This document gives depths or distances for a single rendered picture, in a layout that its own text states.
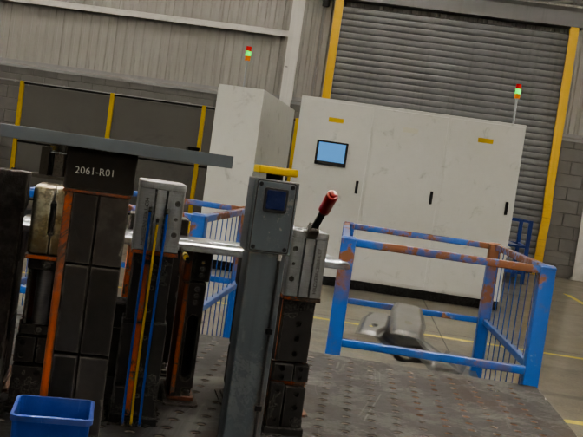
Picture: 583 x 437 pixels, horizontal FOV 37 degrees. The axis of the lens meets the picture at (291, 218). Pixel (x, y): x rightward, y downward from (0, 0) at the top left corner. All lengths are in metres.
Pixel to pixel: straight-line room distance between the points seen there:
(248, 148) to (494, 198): 2.68
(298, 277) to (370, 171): 7.83
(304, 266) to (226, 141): 7.93
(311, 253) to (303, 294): 0.07
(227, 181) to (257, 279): 8.07
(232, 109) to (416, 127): 1.99
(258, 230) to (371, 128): 8.04
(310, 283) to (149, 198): 0.31
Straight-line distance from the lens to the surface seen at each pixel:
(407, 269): 9.35
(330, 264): 1.61
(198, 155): 1.24
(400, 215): 9.31
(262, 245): 1.30
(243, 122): 9.37
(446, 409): 1.91
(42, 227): 1.45
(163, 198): 1.43
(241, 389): 1.34
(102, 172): 1.27
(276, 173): 1.30
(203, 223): 3.32
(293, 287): 1.48
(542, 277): 3.31
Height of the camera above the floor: 1.15
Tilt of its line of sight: 3 degrees down
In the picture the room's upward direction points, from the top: 8 degrees clockwise
